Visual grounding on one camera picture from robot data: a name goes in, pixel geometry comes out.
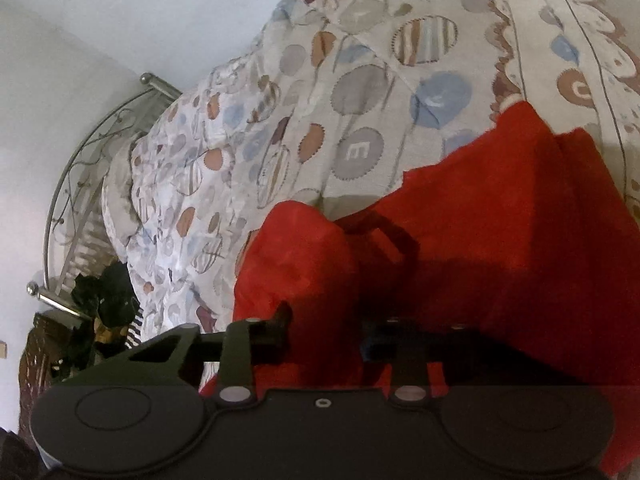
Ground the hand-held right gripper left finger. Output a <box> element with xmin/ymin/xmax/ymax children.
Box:
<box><xmin>64</xmin><ymin>301</ymin><xmax>294</xmax><ymax>406</ymax></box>

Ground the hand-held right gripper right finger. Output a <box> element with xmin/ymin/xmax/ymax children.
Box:
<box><xmin>360</xmin><ymin>315</ymin><xmax>483</xmax><ymax>406</ymax></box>

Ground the red shirt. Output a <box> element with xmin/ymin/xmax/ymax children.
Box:
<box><xmin>199</xmin><ymin>100</ymin><xmax>640</xmax><ymax>477</ymax></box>

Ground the black cloth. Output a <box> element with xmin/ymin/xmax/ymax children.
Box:
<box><xmin>72</xmin><ymin>259</ymin><xmax>142</xmax><ymax>366</ymax></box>

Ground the beige pillow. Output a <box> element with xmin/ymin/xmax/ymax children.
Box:
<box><xmin>101</xmin><ymin>147</ymin><xmax>138</xmax><ymax>253</ymax></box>

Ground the carved brown wooden furniture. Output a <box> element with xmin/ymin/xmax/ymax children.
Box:
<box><xmin>17</xmin><ymin>310</ymin><xmax>96</xmax><ymax>461</ymax></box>

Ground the metal bed headboard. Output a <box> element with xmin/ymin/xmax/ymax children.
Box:
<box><xmin>27</xmin><ymin>72</ymin><xmax>183</xmax><ymax>323</ymax></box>

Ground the printed circle pattern blanket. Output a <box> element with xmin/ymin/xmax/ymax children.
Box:
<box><xmin>101</xmin><ymin>0</ymin><xmax>640</xmax><ymax>356</ymax></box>

